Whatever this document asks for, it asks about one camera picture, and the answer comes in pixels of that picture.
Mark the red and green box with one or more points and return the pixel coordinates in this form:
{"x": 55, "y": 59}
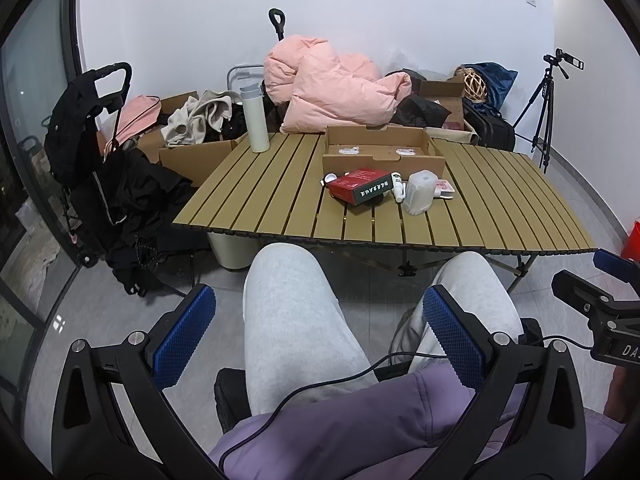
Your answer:
{"x": 352, "y": 187}

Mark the white round packet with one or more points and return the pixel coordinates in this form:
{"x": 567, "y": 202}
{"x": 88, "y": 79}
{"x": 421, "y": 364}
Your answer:
{"x": 343, "y": 150}

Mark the shallow cardboard tray box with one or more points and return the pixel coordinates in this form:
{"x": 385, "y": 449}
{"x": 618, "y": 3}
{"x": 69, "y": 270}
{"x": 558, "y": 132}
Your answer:
{"x": 340, "y": 165}

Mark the black folding table frame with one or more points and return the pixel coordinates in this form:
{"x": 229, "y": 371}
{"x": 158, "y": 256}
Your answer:
{"x": 406, "y": 270}

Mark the person's right leg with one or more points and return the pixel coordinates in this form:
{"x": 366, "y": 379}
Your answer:
{"x": 470, "y": 290}

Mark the black clothing pile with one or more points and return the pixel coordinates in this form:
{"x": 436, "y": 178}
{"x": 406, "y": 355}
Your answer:
{"x": 130, "y": 200}

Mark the black jacket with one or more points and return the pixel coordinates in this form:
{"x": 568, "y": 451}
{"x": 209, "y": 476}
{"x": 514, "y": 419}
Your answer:
{"x": 420, "y": 110}
{"x": 70, "y": 125}

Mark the beige garment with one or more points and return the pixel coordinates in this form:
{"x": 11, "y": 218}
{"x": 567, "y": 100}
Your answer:
{"x": 195, "y": 120}

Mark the dark garment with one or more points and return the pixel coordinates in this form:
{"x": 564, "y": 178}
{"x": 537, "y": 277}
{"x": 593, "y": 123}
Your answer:
{"x": 230, "y": 127}

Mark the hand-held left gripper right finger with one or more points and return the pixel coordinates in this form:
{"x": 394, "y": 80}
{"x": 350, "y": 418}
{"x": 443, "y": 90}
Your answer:
{"x": 455, "y": 340}

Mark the red bucket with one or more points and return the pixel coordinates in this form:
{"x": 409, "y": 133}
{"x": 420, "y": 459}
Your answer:
{"x": 631, "y": 245}

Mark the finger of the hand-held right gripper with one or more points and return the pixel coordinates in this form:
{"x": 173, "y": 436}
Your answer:
{"x": 611, "y": 260}
{"x": 575, "y": 287}

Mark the person in grey trousers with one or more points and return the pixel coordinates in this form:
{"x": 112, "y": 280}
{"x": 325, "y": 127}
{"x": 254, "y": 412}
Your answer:
{"x": 375, "y": 425}

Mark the cardboard box with red label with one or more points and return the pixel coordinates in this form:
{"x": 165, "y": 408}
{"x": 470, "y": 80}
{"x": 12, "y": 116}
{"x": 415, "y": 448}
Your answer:
{"x": 450, "y": 89}

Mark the person's leg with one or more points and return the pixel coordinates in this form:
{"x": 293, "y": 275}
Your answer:
{"x": 470, "y": 290}
{"x": 300, "y": 320}

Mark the white round sticker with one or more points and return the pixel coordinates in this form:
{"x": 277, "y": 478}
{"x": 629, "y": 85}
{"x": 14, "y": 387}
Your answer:
{"x": 404, "y": 151}

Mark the person's left leg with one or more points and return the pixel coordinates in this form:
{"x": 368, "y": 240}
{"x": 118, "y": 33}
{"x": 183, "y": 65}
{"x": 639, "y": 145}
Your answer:
{"x": 300, "y": 320}

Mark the cardboard box with clothes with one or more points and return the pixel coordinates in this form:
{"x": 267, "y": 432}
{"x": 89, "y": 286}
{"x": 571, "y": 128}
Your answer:
{"x": 177, "y": 102}

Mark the person's right forearm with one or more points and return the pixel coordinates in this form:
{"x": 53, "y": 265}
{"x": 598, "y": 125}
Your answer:
{"x": 617, "y": 395}

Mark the white bin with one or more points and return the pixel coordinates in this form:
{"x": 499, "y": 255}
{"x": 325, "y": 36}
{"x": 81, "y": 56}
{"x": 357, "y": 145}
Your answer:
{"x": 227, "y": 252}

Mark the white tube bottle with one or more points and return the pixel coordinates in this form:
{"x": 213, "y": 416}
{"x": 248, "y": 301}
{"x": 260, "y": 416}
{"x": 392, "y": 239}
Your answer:
{"x": 397, "y": 179}

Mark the grey garment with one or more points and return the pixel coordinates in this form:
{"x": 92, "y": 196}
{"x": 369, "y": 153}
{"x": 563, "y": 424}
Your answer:
{"x": 405, "y": 75}

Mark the black backpack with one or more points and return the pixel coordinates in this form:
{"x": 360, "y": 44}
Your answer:
{"x": 492, "y": 130}

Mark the pink and white packet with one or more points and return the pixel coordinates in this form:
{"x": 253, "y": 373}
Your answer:
{"x": 444, "y": 189}

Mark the pink down jacket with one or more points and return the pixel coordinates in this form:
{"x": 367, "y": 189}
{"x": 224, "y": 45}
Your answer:
{"x": 325, "y": 90}

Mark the black tripod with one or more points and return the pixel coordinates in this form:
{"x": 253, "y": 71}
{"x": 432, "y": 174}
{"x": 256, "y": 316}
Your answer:
{"x": 545, "y": 90}

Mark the pink bag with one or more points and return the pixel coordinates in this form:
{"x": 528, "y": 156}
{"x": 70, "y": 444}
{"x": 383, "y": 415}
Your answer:
{"x": 135, "y": 115}

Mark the translucent plastic container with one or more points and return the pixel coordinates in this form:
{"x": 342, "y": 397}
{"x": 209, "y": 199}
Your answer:
{"x": 420, "y": 195}

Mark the open cardboard box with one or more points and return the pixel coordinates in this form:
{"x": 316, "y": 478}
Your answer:
{"x": 200, "y": 160}

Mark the white metal frame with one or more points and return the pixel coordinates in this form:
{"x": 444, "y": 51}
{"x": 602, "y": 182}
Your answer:
{"x": 245, "y": 66}

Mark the white thermos bottle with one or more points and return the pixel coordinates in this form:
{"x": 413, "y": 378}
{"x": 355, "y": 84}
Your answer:
{"x": 256, "y": 125}

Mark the glass sliding door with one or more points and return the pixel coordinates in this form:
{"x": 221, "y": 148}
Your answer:
{"x": 40, "y": 60}

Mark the blue bag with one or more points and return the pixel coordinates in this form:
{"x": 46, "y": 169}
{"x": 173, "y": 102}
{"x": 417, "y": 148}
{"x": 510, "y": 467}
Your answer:
{"x": 500, "y": 80}

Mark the wicker ball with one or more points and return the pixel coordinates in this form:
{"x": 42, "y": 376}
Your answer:
{"x": 474, "y": 85}

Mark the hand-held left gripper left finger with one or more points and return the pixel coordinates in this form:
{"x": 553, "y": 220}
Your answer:
{"x": 185, "y": 335}

